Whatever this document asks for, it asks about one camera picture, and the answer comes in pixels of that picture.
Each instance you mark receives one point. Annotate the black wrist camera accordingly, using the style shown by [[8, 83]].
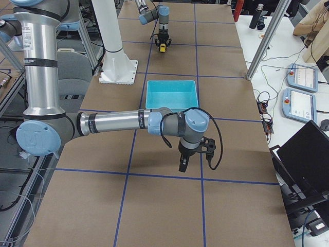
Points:
[[207, 147]]

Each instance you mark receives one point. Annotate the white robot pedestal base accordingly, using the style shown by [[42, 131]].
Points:
[[117, 68]]

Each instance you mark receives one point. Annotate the grey aluminium frame post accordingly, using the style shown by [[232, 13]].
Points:
[[269, 33]]

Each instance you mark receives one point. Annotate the far teach pendant tablet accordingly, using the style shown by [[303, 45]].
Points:
[[302, 77]]

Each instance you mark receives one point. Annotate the near teach pendant tablet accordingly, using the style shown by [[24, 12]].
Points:
[[299, 105]]

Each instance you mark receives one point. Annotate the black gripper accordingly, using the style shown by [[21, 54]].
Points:
[[163, 34], [186, 152]]

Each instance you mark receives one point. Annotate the black laptop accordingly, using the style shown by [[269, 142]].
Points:
[[303, 164]]

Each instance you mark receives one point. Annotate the grey office chair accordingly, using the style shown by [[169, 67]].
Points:
[[75, 74]]

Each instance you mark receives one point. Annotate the light blue plastic bin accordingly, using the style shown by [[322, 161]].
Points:
[[176, 95]]

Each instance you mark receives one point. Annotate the yellow beetle toy car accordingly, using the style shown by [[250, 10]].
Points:
[[163, 48]]

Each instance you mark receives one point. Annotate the black bottle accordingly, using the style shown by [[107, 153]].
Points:
[[256, 16]]

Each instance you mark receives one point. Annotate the teach pendant tablet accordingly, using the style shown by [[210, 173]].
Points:
[[299, 105], [302, 77]]

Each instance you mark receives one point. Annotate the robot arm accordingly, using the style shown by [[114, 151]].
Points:
[[50, 122], [161, 14]]

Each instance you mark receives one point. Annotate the red bottle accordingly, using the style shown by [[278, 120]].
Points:
[[238, 9]]

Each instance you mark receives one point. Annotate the person in beige top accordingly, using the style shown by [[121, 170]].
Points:
[[312, 23]]

